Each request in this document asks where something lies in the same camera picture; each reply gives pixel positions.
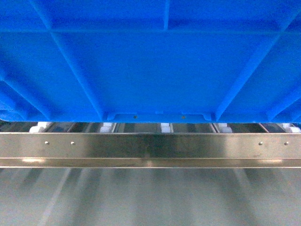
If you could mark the steel roller shelf rack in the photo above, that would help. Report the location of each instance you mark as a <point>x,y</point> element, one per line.
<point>149,145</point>

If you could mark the large blue plastic crate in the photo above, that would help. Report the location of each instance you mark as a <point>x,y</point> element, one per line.
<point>186,61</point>

